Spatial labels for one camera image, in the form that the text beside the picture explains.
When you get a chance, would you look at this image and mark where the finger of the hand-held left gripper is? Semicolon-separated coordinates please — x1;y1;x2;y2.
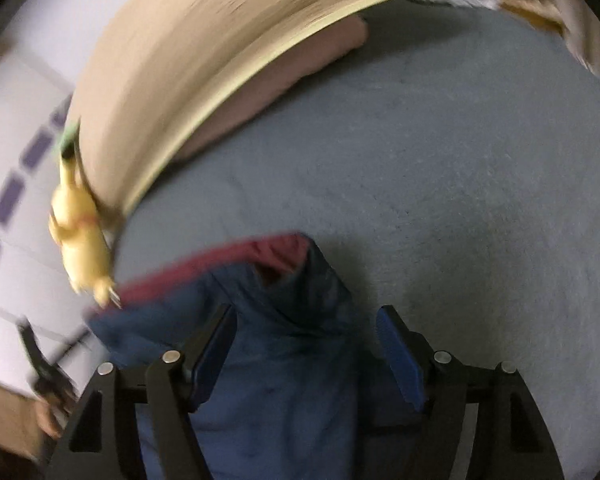
20;320;56;386

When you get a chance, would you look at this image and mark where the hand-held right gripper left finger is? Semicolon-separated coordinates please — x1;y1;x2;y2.
47;304;237;480

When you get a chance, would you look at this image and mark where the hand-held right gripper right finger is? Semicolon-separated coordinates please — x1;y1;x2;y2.
377;305;566;480

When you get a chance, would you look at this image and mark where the navy padded jacket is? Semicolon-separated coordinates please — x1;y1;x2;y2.
87;232;431;480

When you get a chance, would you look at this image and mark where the person's left forearm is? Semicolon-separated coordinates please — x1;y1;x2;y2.
0;375;43;461

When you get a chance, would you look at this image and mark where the person's left hand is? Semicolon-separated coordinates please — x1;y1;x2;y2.
35;400;66;438

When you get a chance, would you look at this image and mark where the yellow plush toy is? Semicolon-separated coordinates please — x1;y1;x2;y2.
49;150;117;307

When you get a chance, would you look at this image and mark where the grey bed blanket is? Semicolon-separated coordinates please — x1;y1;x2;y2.
112;7;600;480

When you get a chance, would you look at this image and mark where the brown pillow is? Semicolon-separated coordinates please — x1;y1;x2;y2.
170;15;368;161

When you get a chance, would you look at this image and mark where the beige headboard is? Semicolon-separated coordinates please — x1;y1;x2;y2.
67;0;481;226

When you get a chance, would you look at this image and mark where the beige curtain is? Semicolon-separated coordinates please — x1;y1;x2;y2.
545;0;600;86

